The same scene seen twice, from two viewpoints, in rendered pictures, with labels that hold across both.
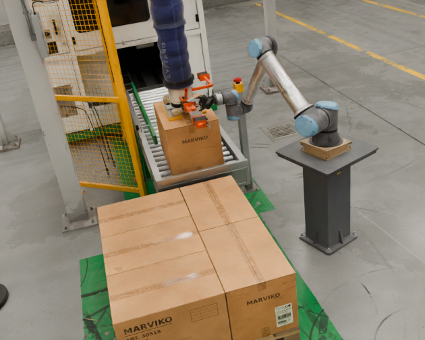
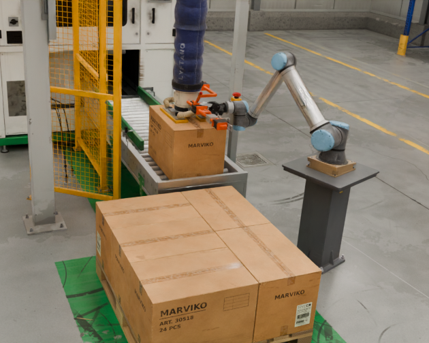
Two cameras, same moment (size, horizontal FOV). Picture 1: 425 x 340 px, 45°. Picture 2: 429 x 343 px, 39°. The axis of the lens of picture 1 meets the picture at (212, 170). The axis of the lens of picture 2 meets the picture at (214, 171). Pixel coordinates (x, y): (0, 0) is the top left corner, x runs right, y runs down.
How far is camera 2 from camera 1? 1.09 m
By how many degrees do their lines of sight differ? 14
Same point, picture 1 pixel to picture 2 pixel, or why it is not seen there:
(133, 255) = (153, 246)
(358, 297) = (356, 312)
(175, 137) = (183, 139)
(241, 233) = (259, 235)
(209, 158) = (210, 166)
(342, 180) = (342, 199)
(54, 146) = (39, 136)
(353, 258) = (344, 278)
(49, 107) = (43, 93)
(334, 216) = (330, 235)
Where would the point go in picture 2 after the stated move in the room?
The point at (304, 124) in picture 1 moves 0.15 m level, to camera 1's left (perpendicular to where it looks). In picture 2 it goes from (321, 138) to (300, 138)
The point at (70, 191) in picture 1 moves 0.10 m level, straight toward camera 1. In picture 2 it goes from (43, 190) to (47, 194)
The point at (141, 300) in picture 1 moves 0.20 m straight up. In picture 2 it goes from (176, 285) to (177, 252)
